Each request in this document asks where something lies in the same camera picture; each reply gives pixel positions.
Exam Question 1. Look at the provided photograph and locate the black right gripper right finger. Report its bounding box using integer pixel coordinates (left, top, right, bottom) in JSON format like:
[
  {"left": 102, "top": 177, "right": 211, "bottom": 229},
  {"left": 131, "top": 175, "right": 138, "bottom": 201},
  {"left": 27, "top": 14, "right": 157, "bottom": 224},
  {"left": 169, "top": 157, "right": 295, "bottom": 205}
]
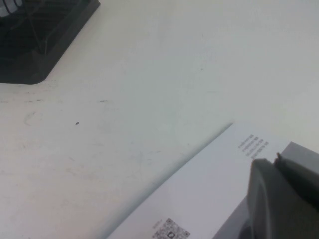
[{"left": 272, "top": 151, "right": 319, "bottom": 207}]

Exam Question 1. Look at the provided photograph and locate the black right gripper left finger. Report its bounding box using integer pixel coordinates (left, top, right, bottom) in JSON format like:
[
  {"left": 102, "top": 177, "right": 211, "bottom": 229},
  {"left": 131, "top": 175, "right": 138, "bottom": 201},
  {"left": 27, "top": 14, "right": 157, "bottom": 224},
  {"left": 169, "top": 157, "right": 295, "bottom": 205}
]
[{"left": 238, "top": 157, "right": 319, "bottom": 239}]

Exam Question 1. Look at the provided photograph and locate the black wire dish rack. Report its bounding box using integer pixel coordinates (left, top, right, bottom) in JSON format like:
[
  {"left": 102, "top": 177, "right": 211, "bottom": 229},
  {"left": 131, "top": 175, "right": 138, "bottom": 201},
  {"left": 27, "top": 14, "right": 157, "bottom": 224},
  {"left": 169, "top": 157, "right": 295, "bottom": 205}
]
[{"left": 0, "top": 0, "right": 54, "bottom": 56}]

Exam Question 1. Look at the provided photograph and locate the black plastic drain tray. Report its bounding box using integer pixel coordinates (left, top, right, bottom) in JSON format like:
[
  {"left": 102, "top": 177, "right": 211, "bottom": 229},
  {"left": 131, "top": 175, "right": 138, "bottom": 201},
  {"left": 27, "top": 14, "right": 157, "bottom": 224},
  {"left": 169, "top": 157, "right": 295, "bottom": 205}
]
[{"left": 0, "top": 0, "right": 102, "bottom": 86}]

